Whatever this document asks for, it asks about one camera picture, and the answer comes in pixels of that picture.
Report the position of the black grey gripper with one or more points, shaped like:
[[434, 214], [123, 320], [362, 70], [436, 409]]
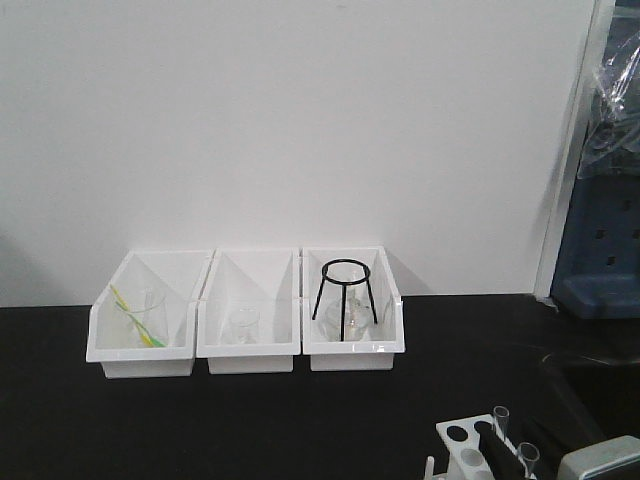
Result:
[[616, 458]]

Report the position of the clear glass test tube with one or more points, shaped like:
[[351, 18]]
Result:
[[528, 455]]

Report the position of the white test tube rack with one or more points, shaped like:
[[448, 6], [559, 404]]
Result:
[[465, 460]]

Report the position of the blue grey pegboard drying rack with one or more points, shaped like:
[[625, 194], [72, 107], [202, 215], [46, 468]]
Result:
[[597, 270]]

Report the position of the black lab sink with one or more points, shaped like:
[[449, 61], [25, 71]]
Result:
[[600, 395]]

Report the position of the white right storage bin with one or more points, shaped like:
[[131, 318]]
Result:
[[381, 343]]

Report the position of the white storage bin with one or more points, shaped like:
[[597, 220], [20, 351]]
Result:
[[381, 343], [112, 340], [265, 279]]

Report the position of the clear glass flask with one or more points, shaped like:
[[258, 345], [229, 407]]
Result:
[[349, 311]]

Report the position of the small clear glass beaker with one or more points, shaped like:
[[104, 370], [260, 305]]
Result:
[[245, 326]]

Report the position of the white middle storage bin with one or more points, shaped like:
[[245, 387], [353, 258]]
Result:
[[265, 279]]

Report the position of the clear plastic bag of pegs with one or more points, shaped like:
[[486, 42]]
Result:
[[611, 147]]

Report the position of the white left storage bin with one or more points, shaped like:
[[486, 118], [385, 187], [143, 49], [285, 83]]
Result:
[[112, 340]]

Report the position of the black wire tripod stand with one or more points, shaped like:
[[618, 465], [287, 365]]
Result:
[[325, 279]]

